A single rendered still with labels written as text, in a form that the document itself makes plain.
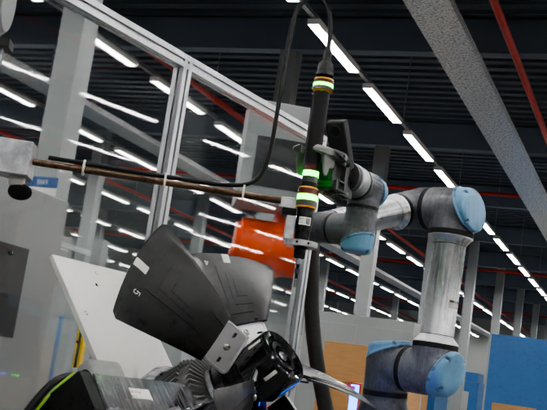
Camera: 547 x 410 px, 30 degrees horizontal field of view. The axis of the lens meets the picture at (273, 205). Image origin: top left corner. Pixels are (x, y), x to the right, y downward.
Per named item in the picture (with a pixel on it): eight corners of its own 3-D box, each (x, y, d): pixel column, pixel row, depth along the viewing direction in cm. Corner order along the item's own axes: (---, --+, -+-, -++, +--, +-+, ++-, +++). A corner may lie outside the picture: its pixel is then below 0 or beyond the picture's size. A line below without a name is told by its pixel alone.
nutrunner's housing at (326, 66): (290, 256, 211) (320, 45, 218) (288, 258, 215) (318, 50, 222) (308, 259, 211) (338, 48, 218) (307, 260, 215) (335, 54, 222)
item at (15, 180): (4, 196, 208) (8, 173, 209) (7, 199, 212) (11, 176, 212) (28, 200, 208) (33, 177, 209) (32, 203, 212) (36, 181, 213)
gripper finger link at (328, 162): (323, 170, 210) (336, 181, 218) (327, 142, 211) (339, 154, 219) (309, 169, 211) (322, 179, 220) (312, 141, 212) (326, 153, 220)
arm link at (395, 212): (407, 185, 282) (288, 205, 246) (440, 185, 274) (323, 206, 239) (409, 226, 283) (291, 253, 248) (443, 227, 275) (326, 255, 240)
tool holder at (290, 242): (275, 241, 209) (282, 194, 211) (273, 245, 216) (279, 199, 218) (319, 247, 210) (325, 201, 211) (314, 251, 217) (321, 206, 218)
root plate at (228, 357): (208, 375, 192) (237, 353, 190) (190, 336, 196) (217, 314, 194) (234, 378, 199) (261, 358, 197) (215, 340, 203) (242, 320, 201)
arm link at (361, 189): (372, 166, 233) (340, 166, 237) (364, 161, 229) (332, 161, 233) (368, 198, 232) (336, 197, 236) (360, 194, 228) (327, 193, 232)
